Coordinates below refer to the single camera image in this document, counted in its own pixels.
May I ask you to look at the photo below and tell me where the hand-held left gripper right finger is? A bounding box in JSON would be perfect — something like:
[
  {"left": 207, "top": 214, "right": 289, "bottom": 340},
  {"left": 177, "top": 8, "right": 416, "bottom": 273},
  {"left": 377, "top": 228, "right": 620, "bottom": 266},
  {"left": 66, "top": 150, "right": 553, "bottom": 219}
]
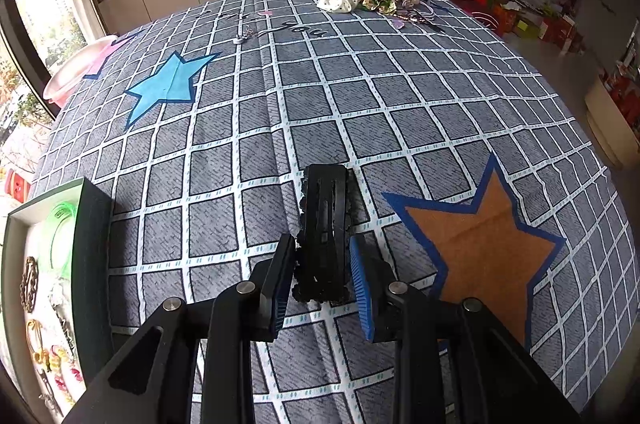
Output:
[{"left": 349, "top": 235, "right": 583, "bottom": 424}]

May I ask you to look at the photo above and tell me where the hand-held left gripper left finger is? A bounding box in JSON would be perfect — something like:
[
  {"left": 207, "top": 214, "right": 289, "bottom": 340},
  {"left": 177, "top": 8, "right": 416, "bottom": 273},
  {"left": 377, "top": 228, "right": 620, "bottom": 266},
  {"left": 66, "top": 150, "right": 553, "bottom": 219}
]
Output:
[{"left": 62, "top": 233, "right": 298, "bottom": 424}]

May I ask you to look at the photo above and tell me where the black hair claw clip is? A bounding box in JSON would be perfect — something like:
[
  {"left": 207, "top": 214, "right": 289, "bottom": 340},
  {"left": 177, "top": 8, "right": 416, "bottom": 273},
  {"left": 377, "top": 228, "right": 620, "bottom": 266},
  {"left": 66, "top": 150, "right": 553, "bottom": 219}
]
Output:
[{"left": 295, "top": 164, "right": 357, "bottom": 305}]

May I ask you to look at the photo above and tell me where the green jewelry tray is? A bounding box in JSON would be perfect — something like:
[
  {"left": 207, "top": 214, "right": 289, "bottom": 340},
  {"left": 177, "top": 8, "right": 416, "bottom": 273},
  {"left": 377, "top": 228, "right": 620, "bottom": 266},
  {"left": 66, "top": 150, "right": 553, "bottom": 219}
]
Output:
[{"left": 0, "top": 178, "right": 115, "bottom": 424}]

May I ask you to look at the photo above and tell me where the translucent green bracelet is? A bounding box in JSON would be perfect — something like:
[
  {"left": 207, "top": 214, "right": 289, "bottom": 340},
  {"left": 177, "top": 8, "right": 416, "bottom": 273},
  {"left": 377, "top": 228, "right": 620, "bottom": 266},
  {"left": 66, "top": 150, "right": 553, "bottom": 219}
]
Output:
[{"left": 47, "top": 200, "right": 78, "bottom": 277}]

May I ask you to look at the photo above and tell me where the colourful bead bracelet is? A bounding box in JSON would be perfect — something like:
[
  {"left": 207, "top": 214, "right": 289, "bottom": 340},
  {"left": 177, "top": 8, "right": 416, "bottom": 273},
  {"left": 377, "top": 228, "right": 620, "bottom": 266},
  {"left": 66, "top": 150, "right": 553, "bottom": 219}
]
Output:
[{"left": 50, "top": 346, "right": 83, "bottom": 400}]

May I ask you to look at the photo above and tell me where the yellow hair tie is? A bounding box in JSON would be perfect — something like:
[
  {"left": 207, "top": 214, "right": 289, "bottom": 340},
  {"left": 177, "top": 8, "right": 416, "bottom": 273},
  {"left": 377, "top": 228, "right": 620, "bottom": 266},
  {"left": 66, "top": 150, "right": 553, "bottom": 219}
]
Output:
[{"left": 26, "top": 318, "right": 68, "bottom": 370}]

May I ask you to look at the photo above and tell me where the bronze chain bracelet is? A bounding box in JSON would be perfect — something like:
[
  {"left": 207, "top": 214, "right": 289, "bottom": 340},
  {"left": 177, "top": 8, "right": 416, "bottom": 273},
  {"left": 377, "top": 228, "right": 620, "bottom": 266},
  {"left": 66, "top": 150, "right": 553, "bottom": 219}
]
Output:
[{"left": 19, "top": 256, "right": 40, "bottom": 312}]

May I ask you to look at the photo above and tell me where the grey checked star tablecloth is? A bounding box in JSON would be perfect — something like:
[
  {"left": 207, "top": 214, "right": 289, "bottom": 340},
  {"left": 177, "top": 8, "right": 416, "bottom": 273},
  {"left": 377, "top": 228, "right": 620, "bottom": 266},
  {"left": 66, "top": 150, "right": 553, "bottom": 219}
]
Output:
[{"left": 30, "top": 0, "right": 631, "bottom": 424}]

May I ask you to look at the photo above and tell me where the pink plastic basin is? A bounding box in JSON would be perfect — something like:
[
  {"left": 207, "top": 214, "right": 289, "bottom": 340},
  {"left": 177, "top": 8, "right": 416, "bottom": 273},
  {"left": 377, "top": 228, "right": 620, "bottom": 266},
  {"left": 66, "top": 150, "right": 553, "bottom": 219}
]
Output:
[{"left": 42, "top": 35, "right": 118, "bottom": 105}]

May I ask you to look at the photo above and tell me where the pile of cardboard boxes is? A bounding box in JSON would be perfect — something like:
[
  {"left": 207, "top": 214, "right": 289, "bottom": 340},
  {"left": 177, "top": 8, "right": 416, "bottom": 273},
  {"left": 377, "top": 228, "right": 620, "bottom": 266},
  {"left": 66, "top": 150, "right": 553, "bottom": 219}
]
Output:
[{"left": 492, "top": 0, "right": 586, "bottom": 52}]

